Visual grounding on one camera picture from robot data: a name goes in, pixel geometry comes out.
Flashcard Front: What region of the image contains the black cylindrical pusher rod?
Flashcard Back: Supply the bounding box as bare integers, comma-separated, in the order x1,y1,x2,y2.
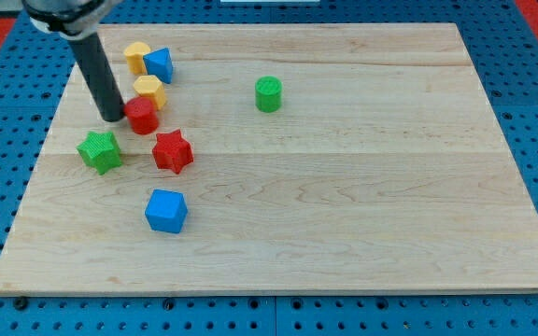
68,33,124,122

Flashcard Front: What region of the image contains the yellow heart block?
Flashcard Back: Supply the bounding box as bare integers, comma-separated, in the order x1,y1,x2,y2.
123,41,151,75

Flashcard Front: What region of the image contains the blue triangle block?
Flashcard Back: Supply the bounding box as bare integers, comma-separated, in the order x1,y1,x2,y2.
143,48,174,84

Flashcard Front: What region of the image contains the yellow hexagon block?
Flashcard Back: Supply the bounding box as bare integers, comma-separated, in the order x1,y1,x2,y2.
133,75,167,110

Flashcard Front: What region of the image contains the red cylinder block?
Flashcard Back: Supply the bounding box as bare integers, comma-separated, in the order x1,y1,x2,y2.
123,96,159,135

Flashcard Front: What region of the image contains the green star block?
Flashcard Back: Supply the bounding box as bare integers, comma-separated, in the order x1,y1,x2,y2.
77,132,122,175

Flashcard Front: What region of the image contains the red star block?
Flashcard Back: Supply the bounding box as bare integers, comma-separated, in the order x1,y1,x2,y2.
152,129,193,175

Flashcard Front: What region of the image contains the blue cube block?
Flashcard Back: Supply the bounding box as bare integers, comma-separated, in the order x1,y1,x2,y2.
145,189,188,234

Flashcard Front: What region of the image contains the green cylinder block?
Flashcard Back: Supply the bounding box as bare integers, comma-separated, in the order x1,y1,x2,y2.
255,76,282,113

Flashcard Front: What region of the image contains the wooden board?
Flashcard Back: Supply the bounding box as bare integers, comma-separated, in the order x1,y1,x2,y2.
0,23,538,297

